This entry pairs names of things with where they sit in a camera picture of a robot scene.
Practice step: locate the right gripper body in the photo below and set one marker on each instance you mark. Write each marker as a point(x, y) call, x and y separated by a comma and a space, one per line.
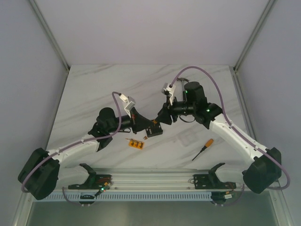
point(180, 108)

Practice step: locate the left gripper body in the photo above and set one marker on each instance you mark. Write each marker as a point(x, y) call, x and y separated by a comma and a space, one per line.
point(135, 121)

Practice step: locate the black fuse box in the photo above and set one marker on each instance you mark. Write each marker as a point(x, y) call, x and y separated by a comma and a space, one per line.
point(154, 130)

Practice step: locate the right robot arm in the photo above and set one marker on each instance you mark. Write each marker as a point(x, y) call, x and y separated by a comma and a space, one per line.
point(261, 166)

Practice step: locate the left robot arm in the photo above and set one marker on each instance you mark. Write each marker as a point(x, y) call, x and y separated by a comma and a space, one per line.
point(46, 171)

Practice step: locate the orange terminal block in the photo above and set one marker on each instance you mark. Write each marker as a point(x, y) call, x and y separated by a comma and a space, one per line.
point(135, 143)

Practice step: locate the claw hammer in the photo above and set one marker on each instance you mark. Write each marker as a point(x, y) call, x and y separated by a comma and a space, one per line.
point(183, 81)

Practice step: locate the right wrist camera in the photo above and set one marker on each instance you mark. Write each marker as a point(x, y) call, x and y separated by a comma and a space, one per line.
point(169, 91)

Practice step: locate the orange handled screwdriver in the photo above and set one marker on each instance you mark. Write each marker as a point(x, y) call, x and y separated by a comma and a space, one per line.
point(207, 144)

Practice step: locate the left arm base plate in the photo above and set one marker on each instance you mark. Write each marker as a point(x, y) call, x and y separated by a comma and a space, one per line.
point(98, 182)

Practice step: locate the aluminium rail frame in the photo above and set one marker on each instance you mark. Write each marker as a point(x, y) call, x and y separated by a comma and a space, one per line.
point(151, 180)

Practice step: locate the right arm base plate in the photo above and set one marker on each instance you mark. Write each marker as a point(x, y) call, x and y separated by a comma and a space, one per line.
point(208, 181)

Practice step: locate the white cable duct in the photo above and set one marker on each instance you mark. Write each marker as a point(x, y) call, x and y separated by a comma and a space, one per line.
point(136, 196)

